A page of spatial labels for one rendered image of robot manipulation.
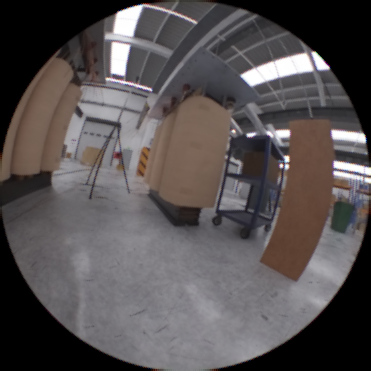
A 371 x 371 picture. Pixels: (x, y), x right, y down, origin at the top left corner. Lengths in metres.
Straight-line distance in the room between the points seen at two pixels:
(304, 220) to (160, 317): 0.75
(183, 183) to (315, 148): 0.88
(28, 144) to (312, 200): 1.80
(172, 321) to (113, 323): 0.17
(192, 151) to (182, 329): 0.92
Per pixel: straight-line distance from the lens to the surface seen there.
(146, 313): 0.44
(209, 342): 0.44
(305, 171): 0.78
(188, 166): 0.84
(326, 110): 7.97
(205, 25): 4.59
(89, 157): 7.28
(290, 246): 0.79
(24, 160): 1.19
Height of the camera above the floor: 0.40
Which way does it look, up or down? 4 degrees down
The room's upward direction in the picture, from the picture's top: 12 degrees clockwise
